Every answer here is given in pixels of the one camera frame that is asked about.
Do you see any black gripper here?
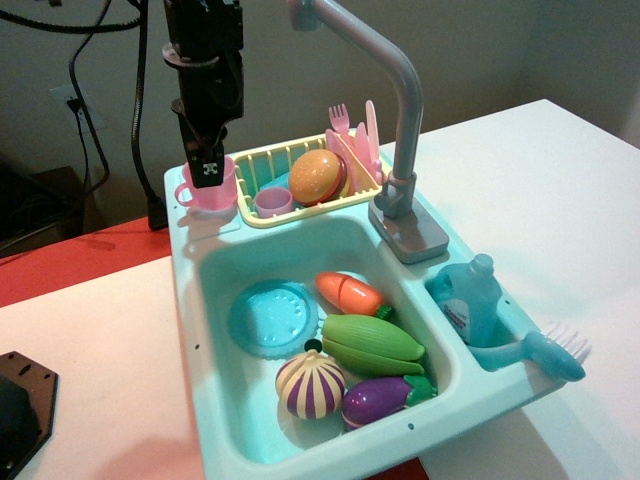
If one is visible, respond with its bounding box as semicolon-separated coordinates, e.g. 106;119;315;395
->
170;48;244;188

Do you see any pink toy cup with handle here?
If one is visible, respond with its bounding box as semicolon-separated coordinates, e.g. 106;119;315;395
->
174;156;237;211

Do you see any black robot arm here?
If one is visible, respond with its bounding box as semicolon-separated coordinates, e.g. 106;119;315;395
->
162;1;244;188

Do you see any small purple toy cup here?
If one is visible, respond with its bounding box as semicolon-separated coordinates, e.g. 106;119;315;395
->
254;187;293;219

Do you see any mint green toy sink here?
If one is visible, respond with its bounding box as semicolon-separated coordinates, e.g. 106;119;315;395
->
164;166;566;479

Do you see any yellow dish rack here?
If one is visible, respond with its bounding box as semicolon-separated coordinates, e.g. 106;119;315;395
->
231;133;390;228

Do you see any toy hamburger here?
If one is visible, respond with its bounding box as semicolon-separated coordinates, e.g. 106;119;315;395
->
288;149;350;207

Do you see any pink toy fork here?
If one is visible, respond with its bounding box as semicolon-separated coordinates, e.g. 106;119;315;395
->
328;104;350;135

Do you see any pink toy plate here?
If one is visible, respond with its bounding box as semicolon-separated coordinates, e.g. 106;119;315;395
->
325;129;378;192

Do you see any pink toy knife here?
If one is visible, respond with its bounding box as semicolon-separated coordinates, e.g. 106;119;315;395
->
365;100;382;175

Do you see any blue toy plate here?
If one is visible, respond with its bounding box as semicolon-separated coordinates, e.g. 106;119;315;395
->
227;279;319;359

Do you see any orange toy carrot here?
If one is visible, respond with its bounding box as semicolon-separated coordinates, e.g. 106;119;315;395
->
315;271;395;320

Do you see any grey toy faucet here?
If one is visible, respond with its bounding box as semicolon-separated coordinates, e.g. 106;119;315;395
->
287;1;449;264

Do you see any green toy corn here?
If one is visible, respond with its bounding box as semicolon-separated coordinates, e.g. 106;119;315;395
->
322;314;426;377

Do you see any purple striped toy onion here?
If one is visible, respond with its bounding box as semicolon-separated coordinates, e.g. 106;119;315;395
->
275;350;346;420

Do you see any purple toy eggplant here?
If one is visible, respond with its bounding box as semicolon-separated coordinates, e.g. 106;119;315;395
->
341;375;439;431

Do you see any blue dish soap bottle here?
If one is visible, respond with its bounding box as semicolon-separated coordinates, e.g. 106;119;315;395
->
427;254;502;347

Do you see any blue dish brush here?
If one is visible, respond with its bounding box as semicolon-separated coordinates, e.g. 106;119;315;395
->
468;323;592;382

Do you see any white wall outlet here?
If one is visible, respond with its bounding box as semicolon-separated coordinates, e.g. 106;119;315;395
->
49;84;106;133

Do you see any black power cable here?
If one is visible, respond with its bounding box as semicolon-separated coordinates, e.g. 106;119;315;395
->
66;0;112;196

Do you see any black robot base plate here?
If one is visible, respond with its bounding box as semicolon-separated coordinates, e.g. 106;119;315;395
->
1;351;59;479

